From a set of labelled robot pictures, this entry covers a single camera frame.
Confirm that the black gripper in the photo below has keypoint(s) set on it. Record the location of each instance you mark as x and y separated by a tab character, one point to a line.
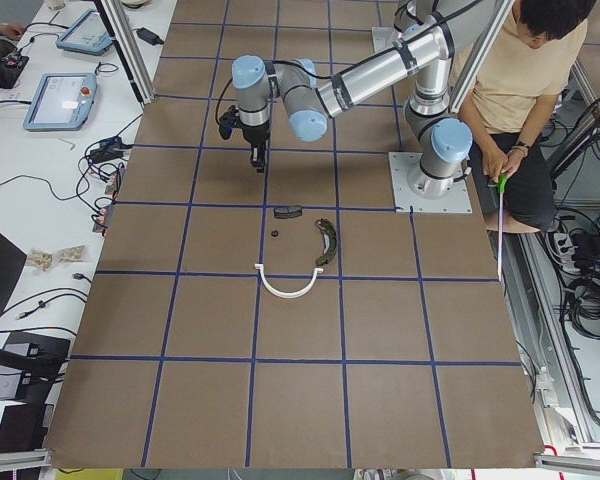
256	135

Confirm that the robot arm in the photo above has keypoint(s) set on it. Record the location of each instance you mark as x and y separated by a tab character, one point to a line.
427	36

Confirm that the black brake pad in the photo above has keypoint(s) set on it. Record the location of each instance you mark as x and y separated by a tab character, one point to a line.
288	212

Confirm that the olive green brake shoe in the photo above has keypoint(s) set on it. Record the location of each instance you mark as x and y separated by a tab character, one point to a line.
330	240

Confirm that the black power adapter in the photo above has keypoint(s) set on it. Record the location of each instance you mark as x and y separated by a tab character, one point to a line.
149	36

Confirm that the blue teach pendant near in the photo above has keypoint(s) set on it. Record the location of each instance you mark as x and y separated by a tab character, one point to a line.
62	102

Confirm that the blue teach pendant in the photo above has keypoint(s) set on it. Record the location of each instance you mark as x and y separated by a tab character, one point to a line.
62	102
86	35

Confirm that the bag of small parts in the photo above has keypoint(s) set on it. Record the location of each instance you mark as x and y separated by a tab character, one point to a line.
71	254

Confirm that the blue teach pendant far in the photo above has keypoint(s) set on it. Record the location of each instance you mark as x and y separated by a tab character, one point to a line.
86	35

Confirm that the seated person in beige shirt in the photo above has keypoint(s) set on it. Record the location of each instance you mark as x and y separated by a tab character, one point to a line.
512	100

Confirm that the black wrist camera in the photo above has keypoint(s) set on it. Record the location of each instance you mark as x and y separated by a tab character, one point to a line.
228	121

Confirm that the white curved plastic bracket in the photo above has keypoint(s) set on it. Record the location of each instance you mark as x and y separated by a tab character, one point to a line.
287	291

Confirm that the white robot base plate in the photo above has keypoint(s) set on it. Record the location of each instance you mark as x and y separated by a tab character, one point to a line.
415	192

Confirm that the aluminium frame post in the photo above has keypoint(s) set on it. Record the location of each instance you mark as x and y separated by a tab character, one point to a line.
120	31

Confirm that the green handled stick tool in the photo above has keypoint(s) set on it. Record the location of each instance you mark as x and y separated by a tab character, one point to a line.
501	187

